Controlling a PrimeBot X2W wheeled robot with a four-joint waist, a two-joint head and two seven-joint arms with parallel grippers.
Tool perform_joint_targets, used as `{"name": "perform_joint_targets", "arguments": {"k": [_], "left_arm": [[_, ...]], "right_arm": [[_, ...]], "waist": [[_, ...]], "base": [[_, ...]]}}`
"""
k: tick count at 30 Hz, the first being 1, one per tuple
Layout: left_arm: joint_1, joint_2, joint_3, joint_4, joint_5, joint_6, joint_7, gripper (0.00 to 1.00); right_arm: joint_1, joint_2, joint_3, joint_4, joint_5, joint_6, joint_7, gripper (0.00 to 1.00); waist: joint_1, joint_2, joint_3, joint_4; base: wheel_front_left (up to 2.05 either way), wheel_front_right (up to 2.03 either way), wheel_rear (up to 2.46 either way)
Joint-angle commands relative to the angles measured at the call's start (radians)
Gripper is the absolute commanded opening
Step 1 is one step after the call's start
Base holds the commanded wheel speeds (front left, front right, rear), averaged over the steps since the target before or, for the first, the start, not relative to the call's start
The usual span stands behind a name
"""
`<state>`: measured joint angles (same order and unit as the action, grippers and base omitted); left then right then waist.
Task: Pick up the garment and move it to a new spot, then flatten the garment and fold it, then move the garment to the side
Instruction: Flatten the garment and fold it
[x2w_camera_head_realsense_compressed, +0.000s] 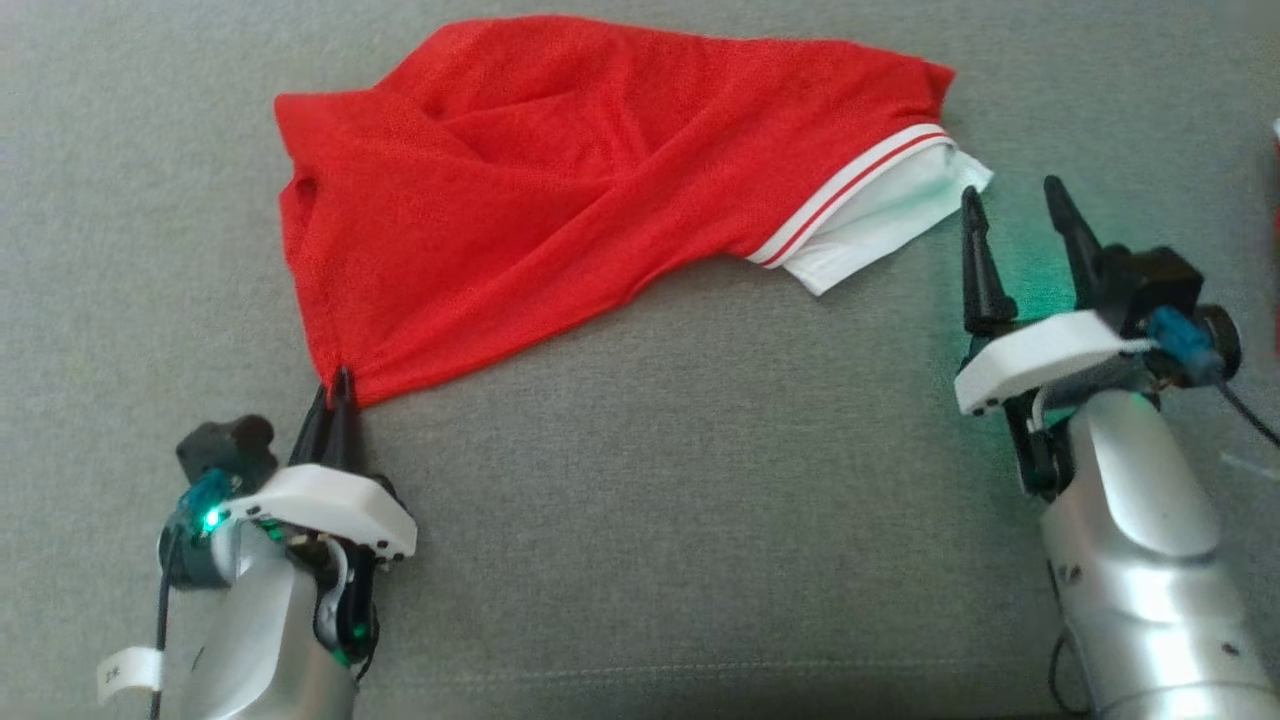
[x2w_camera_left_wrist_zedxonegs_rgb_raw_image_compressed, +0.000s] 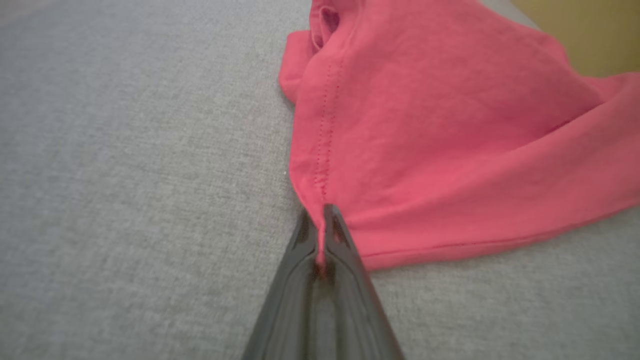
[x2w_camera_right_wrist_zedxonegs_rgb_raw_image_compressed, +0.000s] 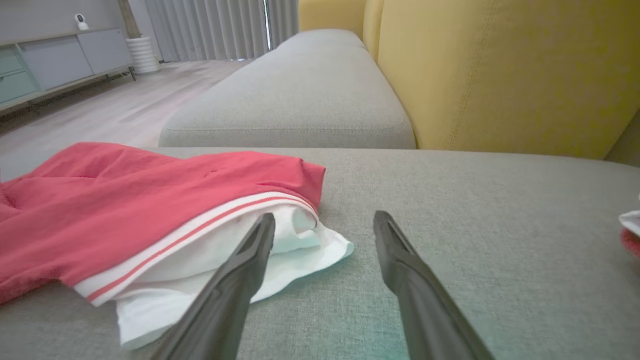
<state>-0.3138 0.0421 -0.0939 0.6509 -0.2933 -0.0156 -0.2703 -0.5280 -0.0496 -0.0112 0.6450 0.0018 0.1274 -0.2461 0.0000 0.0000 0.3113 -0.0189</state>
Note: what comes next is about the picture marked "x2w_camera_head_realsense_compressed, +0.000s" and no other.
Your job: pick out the grey sofa seat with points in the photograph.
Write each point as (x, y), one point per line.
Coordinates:
(700, 500)

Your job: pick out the red jersey with striped trim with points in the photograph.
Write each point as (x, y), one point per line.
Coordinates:
(550, 180)

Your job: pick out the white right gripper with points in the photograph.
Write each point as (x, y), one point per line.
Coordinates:
(1040, 355)

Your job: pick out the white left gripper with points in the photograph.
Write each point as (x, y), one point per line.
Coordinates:
(330, 505)

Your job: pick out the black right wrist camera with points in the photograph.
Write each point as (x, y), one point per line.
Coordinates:
(1150, 280)

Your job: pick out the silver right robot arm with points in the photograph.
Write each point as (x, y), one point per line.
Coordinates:
(1140, 560)

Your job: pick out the blue camera connector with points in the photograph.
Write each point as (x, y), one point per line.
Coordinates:
(205, 500)
(1185, 345)

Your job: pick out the red garment white band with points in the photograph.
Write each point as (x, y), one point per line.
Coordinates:
(1277, 250)

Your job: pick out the blue left camera connector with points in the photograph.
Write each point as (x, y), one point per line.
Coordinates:
(205, 500)

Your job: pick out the blue right camera connector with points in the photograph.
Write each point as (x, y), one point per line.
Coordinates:
(1185, 345)

